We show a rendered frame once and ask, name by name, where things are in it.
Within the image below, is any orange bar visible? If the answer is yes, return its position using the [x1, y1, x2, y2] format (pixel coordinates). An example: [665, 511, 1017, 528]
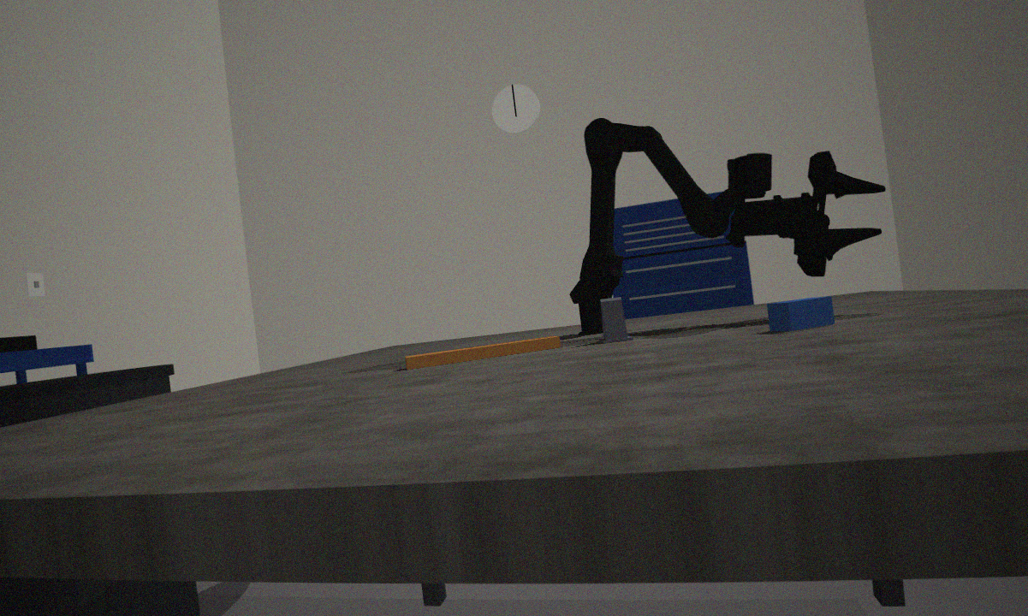
[405, 336, 561, 370]

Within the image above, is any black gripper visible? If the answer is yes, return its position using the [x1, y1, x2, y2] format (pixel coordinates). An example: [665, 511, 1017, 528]
[764, 151, 885, 276]

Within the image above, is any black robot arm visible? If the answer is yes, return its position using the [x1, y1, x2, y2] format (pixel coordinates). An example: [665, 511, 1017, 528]
[570, 118, 772, 335]

